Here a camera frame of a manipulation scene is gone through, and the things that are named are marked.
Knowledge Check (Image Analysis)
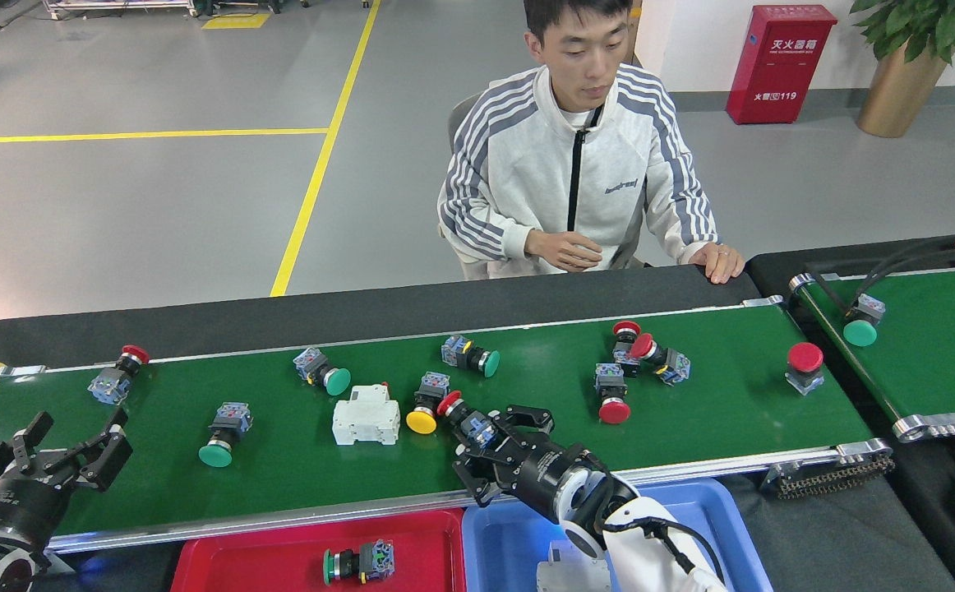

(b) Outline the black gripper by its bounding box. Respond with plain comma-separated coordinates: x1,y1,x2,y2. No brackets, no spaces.
0,407,133,552
451,403,602,520

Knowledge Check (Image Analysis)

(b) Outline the yellow push button switch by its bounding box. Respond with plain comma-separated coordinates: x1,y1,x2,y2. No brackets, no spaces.
405,371,452,436

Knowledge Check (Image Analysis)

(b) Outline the white circuit breaker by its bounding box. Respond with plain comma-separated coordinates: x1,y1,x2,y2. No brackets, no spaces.
331,382,403,447
536,538,614,592

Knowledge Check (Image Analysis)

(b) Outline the large red mushroom button switch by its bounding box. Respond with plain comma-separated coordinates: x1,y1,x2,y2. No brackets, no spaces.
784,340,826,397

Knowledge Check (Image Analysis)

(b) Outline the blue plastic tray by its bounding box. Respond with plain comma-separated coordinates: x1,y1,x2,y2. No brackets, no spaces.
461,479,772,592

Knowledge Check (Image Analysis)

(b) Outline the green conveyor belt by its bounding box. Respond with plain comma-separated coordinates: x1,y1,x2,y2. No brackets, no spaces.
788,265,955,443
0,296,896,553

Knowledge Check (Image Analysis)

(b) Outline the red plastic tray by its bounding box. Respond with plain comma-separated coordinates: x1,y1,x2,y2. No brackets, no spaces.
169,508,468,592

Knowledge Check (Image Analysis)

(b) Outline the person's right hand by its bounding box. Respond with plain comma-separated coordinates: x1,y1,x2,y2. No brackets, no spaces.
524,229,604,274

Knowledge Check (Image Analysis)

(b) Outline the person's left hand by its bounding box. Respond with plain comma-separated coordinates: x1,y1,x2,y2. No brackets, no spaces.
687,243,746,285

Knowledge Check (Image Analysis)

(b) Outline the person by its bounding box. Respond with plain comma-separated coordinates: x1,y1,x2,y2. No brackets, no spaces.
436,0,729,280

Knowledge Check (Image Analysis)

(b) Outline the grey office chair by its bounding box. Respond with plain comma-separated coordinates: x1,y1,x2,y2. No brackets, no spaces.
438,92,495,280

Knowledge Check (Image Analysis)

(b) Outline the cardboard box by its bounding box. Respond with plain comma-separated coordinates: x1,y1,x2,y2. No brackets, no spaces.
624,0,644,68

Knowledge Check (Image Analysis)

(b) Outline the red fire extinguisher cabinet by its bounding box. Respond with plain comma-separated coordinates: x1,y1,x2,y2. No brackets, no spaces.
726,4,838,126

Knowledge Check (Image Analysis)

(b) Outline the potted plant in gold pot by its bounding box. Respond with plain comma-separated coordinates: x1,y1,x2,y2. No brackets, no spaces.
849,0,955,139

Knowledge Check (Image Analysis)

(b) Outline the conveyor drive chain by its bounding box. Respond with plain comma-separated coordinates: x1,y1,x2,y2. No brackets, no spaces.
761,454,897,501

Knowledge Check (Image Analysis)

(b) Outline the metal frame cart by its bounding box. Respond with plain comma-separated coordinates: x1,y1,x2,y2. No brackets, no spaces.
42,0,199,19

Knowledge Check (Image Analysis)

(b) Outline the black cable bundle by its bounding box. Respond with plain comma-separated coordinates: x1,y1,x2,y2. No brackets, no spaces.
806,233,955,321

